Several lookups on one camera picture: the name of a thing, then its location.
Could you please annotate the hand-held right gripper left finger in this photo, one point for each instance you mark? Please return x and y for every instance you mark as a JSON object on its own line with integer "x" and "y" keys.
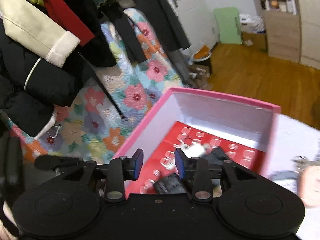
{"x": 138, "y": 165}

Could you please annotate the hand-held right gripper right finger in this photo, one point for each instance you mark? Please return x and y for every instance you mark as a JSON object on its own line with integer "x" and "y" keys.
{"x": 179, "y": 166}

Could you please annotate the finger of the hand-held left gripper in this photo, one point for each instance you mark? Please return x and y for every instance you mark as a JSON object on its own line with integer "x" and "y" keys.
{"x": 57, "y": 162}

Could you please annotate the black phone case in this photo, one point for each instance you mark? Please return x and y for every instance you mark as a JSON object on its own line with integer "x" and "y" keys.
{"x": 167, "y": 183}

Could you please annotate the white charger plug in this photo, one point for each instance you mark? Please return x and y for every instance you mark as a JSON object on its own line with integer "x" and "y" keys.
{"x": 197, "y": 150}

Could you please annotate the dark grey object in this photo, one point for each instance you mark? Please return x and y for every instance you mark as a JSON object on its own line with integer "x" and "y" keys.
{"x": 217, "y": 155}

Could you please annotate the pink cardboard box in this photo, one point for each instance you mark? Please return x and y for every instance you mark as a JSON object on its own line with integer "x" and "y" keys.
{"x": 212, "y": 110}

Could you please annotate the floral quilt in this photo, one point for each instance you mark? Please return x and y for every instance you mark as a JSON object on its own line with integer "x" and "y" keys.
{"x": 135, "y": 97}

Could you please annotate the black belt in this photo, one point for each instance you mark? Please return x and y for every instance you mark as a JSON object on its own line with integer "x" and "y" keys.
{"x": 110, "y": 97}

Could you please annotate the black jacket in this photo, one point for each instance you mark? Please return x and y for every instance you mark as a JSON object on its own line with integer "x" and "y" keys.
{"x": 37, "y": 90}

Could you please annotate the cardboard scraps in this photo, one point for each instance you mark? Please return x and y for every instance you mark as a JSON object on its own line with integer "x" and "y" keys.
{"x": 200, "y": 76}

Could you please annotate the grey old phone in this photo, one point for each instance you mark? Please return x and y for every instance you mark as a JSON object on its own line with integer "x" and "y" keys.
{"x": 285, "y": 175}

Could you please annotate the bin with orange bag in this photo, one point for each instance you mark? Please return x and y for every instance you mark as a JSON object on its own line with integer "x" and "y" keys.
{"x": 202, "y": 52}

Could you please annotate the cat print bedsheet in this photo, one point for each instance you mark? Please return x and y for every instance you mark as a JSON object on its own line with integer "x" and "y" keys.
{"x": 295, "y": 135}

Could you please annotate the black hanging garment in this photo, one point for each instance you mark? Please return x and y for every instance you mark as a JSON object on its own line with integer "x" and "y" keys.
{"x": 125, "y": 35}

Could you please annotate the pink round case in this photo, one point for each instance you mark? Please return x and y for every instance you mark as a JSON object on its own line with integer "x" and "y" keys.
{"x": 310, "y": 187}

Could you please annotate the cream coat with fleece cuff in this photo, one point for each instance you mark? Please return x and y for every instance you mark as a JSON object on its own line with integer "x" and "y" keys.
{"x": 30, "y": 25}

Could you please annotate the green plastic stool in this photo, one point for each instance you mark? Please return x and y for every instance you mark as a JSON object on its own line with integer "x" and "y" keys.
{"x": 227, "y": 25}

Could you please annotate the dark grey coat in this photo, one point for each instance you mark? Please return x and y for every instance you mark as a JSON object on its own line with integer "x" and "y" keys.
{"x": 165, "y": 17}

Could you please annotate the red garment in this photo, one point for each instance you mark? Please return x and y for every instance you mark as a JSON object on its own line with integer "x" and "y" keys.
{"x": 65, "y": 12}

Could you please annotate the white door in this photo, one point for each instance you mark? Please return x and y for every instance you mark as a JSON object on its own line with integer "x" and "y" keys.
{"x": 195, "y": 10}

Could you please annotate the white boxes on floor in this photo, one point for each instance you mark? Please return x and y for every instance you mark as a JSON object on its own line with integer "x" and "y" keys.
{"x": 250, "y": 22}

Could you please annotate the wooden shelf unit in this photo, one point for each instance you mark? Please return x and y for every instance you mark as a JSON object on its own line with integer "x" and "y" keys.
{"x": 282, "y": 37}

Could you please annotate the light wooden wardrobe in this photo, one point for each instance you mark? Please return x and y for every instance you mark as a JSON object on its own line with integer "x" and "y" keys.
{"x": 310, "y": 30}

